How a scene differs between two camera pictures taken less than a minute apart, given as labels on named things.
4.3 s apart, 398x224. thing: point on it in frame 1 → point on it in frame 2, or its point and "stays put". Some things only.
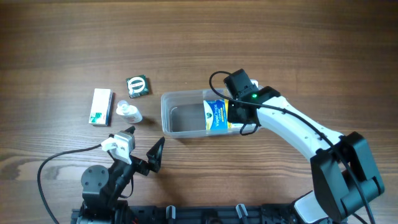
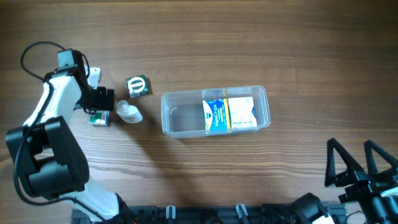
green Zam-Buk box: x=138 y=86 stays put
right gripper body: x=236 y=113 → x=357 y=179
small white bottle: x=129 y=112 stays put
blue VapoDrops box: x=216 y=116 stays put
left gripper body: x=140 y=164 → x=101 y=98
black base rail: x=196 y=214 stays put
